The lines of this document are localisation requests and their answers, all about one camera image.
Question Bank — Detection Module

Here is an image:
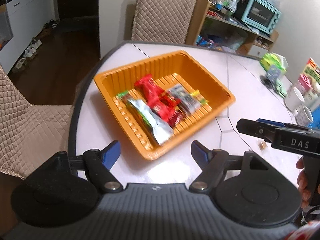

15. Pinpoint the quilted beige chair left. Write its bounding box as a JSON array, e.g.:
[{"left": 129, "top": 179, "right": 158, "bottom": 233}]
[{"left": 0, "top": 70, "right": 73, "bottom": 179}]

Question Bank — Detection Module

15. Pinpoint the row of shoes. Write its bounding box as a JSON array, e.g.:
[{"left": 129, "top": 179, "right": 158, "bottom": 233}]
[{"left": 11, "top": 20, "right": 60, "bottom": 73}]

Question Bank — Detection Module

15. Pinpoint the blue box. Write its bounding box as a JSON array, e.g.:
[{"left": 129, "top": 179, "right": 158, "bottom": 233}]
[{"left": 309, "top": 106, "right": 320, "bottom": 129}]

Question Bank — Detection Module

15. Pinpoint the pink lid cup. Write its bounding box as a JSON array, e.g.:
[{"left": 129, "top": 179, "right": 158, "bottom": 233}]
[{"left": 293, "top": 74, "right": 312, "bottom": 96}]

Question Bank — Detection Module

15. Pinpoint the yellow green candy packet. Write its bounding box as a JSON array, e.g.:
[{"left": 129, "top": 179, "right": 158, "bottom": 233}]
[{"left": 191, "top": 90, "right": 208, "bottom": 106}]

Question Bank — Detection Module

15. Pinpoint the grey clear snack packet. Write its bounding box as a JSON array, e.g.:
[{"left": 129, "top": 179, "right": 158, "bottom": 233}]
[{"left": 167, "top": 83, "right": 201, "bottom": 115}]

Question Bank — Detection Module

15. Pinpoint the orange plastic tray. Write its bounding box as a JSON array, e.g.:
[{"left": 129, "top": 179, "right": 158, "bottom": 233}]
[{"left": 94, "top": 50, "right": 235, "bottom": 160}]

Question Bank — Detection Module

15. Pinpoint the silver green snack packet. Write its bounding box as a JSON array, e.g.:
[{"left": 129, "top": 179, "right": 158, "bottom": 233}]
[{"left": 126, "top": 99, "right": 174, "bottom": 145}]

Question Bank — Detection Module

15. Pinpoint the quilted beige chair back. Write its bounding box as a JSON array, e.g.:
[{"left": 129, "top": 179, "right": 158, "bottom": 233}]
[{"left": 131, "top": 0, "right": 197, "bottom": 44}]

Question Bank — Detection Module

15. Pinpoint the wooden shelf unit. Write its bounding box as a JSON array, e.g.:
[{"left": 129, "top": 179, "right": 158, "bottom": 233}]
[{"left": 185, "top": 0, "right": 279, "bottom": 59}]

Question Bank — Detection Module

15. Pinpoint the patterned mug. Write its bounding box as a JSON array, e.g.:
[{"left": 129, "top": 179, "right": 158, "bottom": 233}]
[{"left": 296, "top": 106, "right": 313, "bottom": 127}]

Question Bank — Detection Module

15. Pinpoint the right hand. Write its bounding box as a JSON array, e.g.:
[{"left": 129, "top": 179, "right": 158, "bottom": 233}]
[{"left": 296, "top": 157, "right": 311, "bottom": 209}]

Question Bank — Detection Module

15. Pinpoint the white cabinet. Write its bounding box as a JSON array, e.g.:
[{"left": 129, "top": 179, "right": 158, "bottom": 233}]
[{"left": 1, "top": 0, "right": 54, "bottom": 73}]

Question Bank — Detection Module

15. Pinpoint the quilted beige chair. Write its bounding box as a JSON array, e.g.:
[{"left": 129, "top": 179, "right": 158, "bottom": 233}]
[
  {"left": 0, "top": 70, "right": 73, "bottom": 179},
  {"left": 131, "top": 0, "right": 197, "bottom": 44}
]

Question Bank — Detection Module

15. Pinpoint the small brown candy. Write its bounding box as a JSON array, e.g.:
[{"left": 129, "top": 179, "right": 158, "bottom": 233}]
[{"left": 259, "top": 141, "right": 267, "bottom": 151}]

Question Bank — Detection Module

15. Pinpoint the green yellow snack box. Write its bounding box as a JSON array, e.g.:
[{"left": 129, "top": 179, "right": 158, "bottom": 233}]
[{"left": 303, "top": 58, "right": 320, "bottom": 83}]

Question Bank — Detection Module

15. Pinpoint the red snack packet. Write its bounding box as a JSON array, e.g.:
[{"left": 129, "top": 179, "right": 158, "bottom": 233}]
[
  {"left": 151, "top": 93, "right": 184, "bottom": 128},
  {"left": 134, "top": 74, "right": 164, "bottom": 106}
]

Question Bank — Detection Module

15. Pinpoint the white mug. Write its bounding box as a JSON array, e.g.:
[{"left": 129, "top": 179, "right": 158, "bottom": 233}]
[{"left": 284, "top": 86, "right": 305, "bottom": 112}]

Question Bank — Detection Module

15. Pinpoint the green snack bag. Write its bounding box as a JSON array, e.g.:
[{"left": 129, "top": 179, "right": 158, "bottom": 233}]
[{"left": 259, "top": 53, "right": 289, "bottom": 73}]

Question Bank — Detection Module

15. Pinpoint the mint toaster oven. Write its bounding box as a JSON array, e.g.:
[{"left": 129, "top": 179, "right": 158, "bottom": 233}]
[{"left": 241, "top": 0, "right": 281, "bottom": 35}]

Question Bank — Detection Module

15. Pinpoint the black phone stand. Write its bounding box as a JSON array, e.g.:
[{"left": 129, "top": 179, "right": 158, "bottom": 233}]
[{"left": 260, "top": 65, "right": 281, "bottom": 89}]

